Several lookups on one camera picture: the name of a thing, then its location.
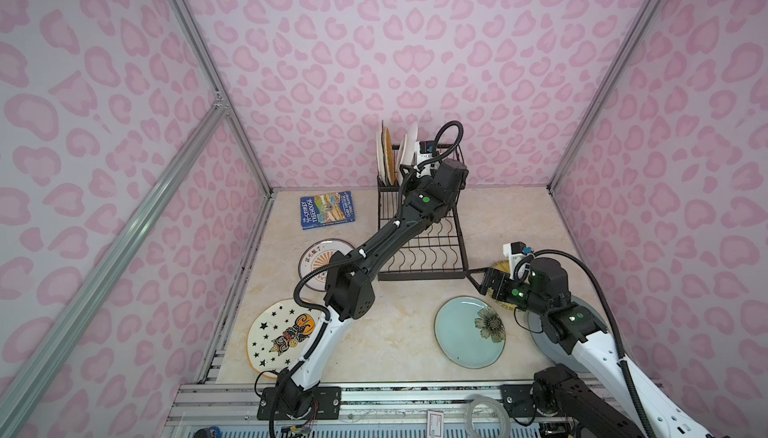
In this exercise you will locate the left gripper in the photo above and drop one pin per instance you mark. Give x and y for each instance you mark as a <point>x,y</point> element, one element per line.
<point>410,180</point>

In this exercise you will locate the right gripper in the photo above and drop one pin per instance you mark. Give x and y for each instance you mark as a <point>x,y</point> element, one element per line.
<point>489,280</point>

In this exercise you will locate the white plate green rim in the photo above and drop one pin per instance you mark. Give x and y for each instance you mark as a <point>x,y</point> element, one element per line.
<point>407,150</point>

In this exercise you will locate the orange woven bamboo plate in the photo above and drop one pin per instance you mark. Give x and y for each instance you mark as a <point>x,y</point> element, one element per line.
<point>391,177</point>

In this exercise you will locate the mint green flower plate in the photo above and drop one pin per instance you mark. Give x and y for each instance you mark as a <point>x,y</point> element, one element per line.
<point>470,332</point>

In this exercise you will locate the yellow green woven plate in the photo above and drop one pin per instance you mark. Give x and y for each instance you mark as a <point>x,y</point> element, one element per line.
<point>501,267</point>

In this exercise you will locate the cream floral plate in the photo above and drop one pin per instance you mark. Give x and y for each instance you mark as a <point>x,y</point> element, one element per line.
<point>380,155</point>

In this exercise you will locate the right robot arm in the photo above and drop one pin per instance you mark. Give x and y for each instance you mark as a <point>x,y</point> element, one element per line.
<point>539,284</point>

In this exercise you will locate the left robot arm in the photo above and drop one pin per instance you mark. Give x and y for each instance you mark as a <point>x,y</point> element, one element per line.
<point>342,291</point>

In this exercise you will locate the blue treehouse book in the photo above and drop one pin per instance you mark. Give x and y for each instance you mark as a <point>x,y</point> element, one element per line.
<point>326,209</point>

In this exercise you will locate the white plate orange sunburst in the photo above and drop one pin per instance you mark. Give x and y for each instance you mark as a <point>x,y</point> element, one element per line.
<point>318,255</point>

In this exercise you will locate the star pattern cartoon plate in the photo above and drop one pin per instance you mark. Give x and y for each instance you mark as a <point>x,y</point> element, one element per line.
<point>277,336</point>

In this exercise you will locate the black wire dish rack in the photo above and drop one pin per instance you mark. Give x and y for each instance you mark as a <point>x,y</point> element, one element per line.
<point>438,253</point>

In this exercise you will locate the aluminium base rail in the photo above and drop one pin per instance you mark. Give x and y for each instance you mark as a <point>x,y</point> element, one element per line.
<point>389,409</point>

